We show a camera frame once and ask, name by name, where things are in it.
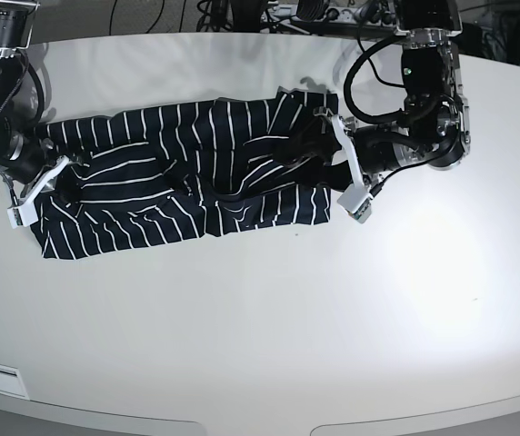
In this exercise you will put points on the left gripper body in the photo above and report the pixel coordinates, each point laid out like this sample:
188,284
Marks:
355,154

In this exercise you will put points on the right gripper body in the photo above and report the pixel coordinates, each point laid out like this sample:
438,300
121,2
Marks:
34,171

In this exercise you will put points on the navy white striped T-shirt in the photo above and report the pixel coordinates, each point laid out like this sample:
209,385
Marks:
177,172

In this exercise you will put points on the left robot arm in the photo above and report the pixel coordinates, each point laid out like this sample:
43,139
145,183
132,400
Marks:
432,128

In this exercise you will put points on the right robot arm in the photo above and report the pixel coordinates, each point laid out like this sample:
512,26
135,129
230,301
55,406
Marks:
22,96

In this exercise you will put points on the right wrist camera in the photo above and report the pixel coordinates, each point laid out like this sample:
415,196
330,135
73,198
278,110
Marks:
23,215

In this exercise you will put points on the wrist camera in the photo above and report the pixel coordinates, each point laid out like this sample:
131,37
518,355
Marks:
356,200
23,215

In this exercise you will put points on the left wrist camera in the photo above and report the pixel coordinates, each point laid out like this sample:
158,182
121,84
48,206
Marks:
356,200

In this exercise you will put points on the black cable clutter background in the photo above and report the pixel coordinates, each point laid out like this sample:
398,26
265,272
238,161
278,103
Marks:
488,29

